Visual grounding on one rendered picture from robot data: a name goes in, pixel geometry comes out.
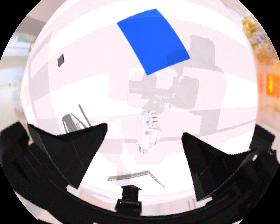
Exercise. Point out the blue flat rectangular plate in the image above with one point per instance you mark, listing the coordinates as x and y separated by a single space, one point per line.
155 43

